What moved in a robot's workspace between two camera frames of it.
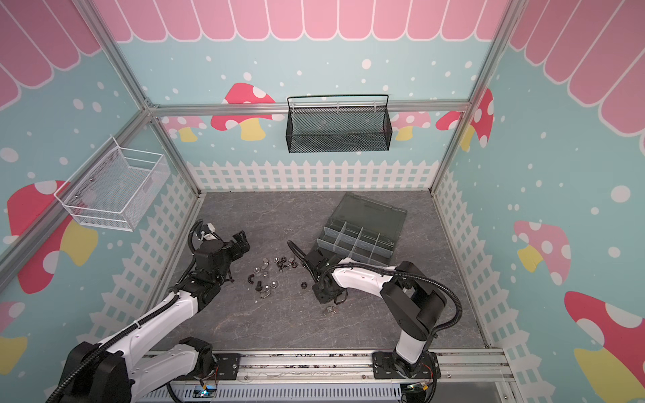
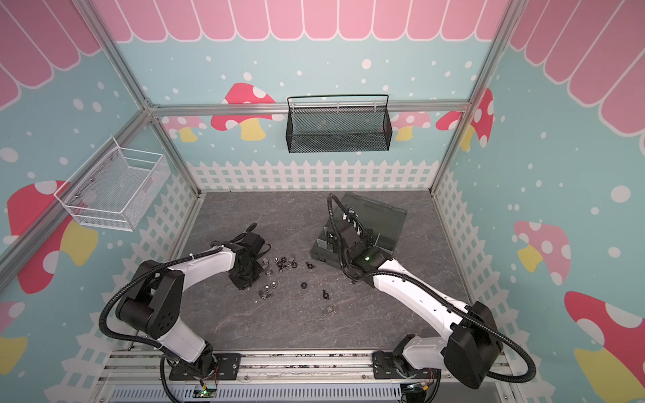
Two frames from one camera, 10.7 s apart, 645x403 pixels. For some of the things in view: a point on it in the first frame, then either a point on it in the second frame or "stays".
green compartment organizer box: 363,229 stays
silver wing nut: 329,309 stays
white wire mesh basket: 116,188 stays
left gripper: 242,242 to 243,285
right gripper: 319,297 to 367,238
